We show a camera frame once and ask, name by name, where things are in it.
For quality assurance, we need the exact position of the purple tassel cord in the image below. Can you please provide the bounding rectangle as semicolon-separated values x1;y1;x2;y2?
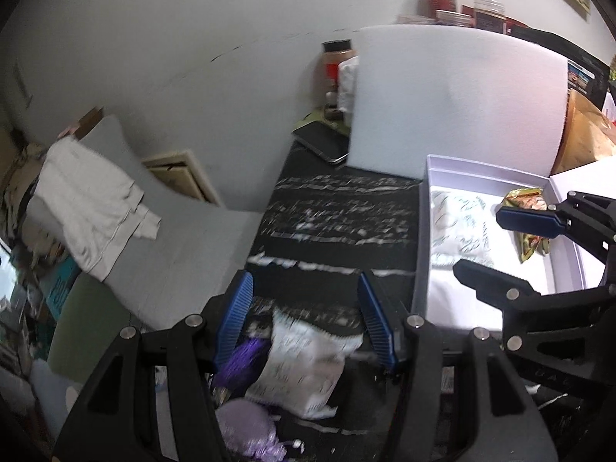
212;337;270;393

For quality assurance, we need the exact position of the black pouch bag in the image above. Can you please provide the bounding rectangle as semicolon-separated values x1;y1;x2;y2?
510;26;611;107

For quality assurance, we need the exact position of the pale lavender gift box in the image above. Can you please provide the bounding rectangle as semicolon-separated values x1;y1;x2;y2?
411;154;616;335

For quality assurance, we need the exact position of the clear jar with dark contents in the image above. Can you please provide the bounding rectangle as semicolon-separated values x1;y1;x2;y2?
472;0;505;34

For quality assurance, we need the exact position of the brown jar with dark lid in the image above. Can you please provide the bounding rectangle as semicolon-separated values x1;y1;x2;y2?
321;39;355;107

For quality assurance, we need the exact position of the green cushion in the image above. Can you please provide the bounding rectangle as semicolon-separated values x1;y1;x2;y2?
48;273;132;386

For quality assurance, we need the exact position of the white foam board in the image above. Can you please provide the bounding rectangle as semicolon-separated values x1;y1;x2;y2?
347;25;571;179

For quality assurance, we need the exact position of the white cloth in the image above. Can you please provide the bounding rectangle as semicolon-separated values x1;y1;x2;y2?
36;137;162;282

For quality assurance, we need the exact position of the green cloth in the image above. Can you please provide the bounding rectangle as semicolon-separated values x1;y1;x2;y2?
299;108;348;132

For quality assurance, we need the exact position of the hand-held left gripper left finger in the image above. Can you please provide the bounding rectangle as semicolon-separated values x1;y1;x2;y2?
52;269;256;462

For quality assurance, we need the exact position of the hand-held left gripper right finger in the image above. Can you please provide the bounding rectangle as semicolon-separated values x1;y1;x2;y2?
356;272;561;462

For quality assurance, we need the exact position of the white snack packet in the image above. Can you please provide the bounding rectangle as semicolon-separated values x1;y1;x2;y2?
430;190;496;270
245;308;364;419

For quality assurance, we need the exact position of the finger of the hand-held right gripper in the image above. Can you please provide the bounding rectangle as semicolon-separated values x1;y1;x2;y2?
453;258;616;395
495;191;616;273

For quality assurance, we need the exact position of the red box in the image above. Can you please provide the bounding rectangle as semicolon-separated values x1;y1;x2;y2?
462;4;530;35

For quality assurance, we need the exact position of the brown paper bag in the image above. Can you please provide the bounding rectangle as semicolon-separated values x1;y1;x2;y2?
551;91;616;176

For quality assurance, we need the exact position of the short clear jar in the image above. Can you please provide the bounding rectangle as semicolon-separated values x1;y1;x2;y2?
435;10;473;28

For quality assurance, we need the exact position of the black smartphone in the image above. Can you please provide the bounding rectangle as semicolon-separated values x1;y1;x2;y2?
293;121;350;165

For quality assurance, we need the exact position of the colourful snack packet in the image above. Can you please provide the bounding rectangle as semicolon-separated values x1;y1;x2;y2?
503;187;552;263

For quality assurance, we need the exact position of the lavender pouch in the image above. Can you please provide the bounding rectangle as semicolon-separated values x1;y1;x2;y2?
216;398;286;462

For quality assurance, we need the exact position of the leaning cream picture frame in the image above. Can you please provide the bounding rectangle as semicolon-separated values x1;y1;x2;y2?
142;150;222;208

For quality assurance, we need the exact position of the blue printed box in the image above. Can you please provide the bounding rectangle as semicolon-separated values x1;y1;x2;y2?
38;255;82;319

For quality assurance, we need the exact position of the cardboard box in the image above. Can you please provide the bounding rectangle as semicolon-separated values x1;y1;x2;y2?
62;106;105;141

